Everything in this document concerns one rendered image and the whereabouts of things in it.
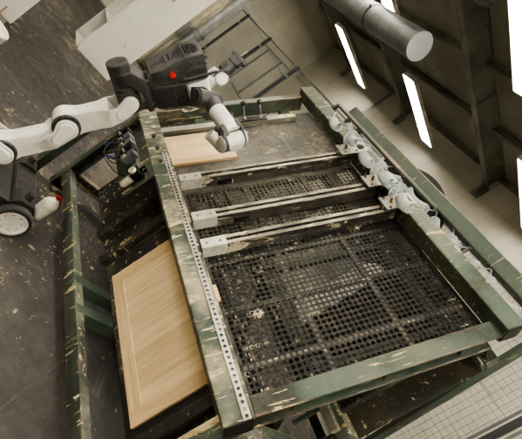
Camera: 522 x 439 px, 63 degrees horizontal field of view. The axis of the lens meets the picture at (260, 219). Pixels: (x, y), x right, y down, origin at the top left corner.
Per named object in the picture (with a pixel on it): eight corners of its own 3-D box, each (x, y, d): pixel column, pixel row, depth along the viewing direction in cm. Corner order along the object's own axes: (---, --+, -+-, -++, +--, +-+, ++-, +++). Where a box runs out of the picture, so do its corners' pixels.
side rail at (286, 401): (247, 408, 160) (248, 395, 153) (478, 334, 192) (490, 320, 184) (254, 428, 155) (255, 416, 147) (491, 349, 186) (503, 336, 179)
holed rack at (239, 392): (161, 152, 257) (161, 151, 257) (166, 152, 258) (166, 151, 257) (243, 421, 146) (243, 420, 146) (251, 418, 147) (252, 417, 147)
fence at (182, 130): (161, 133, 282) (160, 128, 279) (293, 118, 309) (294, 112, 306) (162, 137, 278) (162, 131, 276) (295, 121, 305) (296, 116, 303)
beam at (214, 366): (138, 124, 299) (136, 109, 292) (156, 121, 303) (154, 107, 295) (222, 441, 151) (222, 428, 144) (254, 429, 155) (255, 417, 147)
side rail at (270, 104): (156, 122, 303) (154, 108, 295) (297, 106, 334) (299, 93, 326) (157, 126, 299) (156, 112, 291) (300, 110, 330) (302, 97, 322)
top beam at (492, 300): (298, 98, 330) (300, 87, 323) (309, 97, 333) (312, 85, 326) (498, 342, 182) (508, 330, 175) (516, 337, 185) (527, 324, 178)
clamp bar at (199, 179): (178, 182, 245) (175, 147, 229) (357, 155, 279) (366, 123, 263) (181, 192, 239) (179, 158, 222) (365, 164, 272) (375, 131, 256)
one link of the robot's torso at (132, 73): (105, 69, 207) (141, 61, 210) (103, 58, 216) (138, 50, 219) (123, 118, 227) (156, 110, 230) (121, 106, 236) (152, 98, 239)
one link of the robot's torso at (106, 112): (44, 124, 213) (132, 91, 216) (45, 107, 225) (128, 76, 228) (62, 147, 224) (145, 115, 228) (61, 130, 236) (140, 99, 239)
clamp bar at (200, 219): (190, 219, 223) (187, 184, 207) (383, 185, 257) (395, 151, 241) (194, 233, 217) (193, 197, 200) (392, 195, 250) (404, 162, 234)
